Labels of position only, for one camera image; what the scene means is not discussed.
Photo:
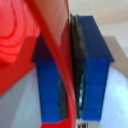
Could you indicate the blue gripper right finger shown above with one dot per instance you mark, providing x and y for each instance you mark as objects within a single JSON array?
[{"x": 95, "y": 66}]

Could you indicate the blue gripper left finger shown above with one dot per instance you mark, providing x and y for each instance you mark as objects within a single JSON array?
[{"x": 48, "y": 86}]

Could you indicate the red plastic bowl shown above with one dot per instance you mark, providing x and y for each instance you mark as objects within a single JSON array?
[{"x": 23, "y": 30}]

